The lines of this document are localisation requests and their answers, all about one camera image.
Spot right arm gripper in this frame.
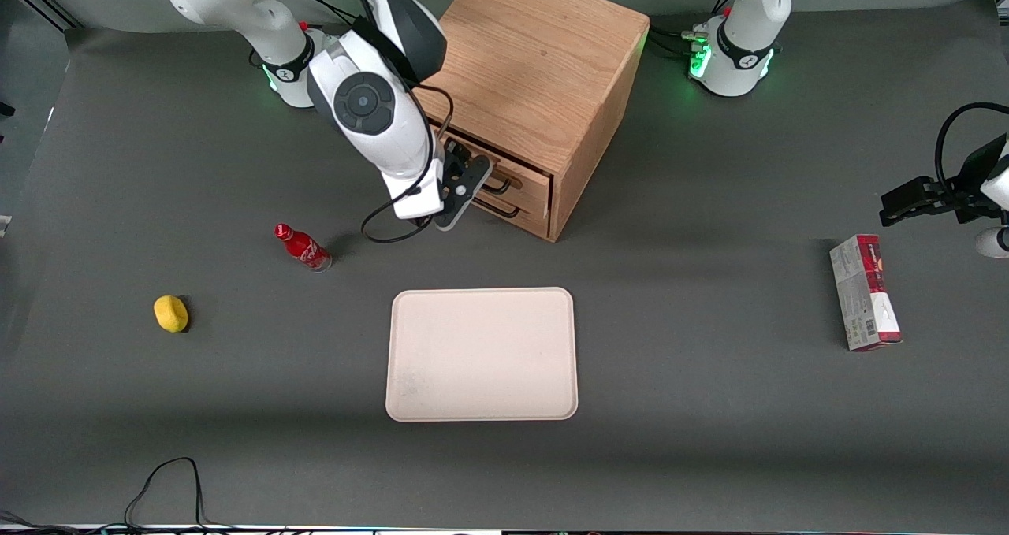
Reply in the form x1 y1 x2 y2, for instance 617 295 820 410
432 142 497 232

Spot black metal drawer handle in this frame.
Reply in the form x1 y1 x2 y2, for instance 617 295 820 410
485 169 527 195
471 199 523 221

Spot wooden drawer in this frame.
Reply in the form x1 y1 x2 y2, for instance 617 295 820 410
471 191 553 238
430 121 554 209

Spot yellow lemon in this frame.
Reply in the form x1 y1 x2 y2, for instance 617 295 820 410
153 295 190 333

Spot grey and red carton box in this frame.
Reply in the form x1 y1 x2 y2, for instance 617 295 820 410
829 234 903 352

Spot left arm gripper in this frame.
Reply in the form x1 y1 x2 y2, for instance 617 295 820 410
880 133 1009 228

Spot dark grey table mat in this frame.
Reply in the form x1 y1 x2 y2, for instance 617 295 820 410
0 0 1009 532

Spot red cola bottle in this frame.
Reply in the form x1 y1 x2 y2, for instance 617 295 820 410
274 223 333 273

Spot oak wooden drawer cabinet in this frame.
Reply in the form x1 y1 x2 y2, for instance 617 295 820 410
414 0 651 243

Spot black left arm base cables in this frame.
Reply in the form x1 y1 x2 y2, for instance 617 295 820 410
648 0 738 59

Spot beige plastic tray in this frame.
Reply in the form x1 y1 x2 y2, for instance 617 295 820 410
385 287 579 422

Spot thin black floor cable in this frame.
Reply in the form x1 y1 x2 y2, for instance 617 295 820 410
0 457 237 533

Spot black left gripper cable loop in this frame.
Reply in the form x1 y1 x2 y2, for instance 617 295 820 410
935 102 1009 193

